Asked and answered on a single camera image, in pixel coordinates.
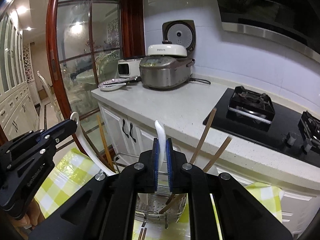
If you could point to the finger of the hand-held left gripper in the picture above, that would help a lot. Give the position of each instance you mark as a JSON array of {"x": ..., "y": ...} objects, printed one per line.
[
  {"x": 50, "y": 146},
  {"x": 57, "y": 126}
]

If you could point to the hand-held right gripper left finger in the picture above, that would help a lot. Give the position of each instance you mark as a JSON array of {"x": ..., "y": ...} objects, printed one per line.
[{"x": 155, "y": 165}]

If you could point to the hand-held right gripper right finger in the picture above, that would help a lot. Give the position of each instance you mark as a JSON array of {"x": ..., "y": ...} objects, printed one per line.
[{"x": 170, "y": 165}]

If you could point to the white ceramic spoon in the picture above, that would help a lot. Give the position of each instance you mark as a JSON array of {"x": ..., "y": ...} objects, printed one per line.
[
  {"x": 86, "y": 145},
  {"x": 160, "y": 140}
]

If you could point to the dark wooden chopstick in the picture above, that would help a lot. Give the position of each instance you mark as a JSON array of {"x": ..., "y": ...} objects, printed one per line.
[
  {"x": 217, "y": 155},
  {"x": 140, "y": 235},
  {"x": 202, "y": 135},
  {"x": 145, "y": 235}
]

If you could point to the wooden chopstick red patterned end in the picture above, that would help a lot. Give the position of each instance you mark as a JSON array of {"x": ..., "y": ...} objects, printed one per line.
[{"x": 104, "y": 142}]

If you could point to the person's left hand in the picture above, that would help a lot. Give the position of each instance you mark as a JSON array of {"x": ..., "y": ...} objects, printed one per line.
[{"x": 31, "y": 218}]

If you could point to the green white checkered tablecloth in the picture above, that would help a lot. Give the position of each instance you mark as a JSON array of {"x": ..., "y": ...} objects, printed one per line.
[{"x": 62, "y": 177}]

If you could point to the cream dining chair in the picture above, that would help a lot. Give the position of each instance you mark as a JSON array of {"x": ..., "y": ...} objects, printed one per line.
[{"x": 45, "y": 85}]

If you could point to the white display cabinet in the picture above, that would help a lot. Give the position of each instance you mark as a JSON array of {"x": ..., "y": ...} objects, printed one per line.
[{"x": 15, "y": 105}]

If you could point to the white plate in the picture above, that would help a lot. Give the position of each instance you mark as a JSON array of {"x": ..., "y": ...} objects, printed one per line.
[{"x": 111, "y": 85}]

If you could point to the red wooden glass door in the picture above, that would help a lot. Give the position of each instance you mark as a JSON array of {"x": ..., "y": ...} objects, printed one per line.
[{"x": 51, "y": 42}]

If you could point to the small white appliance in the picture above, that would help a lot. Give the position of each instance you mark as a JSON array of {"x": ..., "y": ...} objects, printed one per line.
[{"x": 128, "y": 68}]

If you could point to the silver rice cooker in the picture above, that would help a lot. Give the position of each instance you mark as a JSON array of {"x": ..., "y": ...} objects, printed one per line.
[{"x": 162, "y": 72}]

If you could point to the black burner grate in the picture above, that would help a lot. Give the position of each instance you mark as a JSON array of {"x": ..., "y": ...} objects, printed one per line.
[
  {"x": 250, "y": 105},
  {"x": 310, "y": 130}
]

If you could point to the white round lid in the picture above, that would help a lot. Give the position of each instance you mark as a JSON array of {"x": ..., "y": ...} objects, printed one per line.
[{"x": 166, "y": 50}]

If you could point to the black glass gas cooktop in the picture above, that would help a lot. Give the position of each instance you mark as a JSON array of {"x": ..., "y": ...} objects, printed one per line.
[{"x": 282, "y": 123}]

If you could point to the grey cooktop knob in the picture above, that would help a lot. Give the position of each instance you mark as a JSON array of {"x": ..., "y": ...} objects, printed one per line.
[
  {"x": 308, "y": 146},
  {"x": 290, "y": 138}
]

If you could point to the black range hood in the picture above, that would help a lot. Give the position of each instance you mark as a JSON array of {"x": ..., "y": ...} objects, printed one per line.
[{"x": 262, "y": 0}]

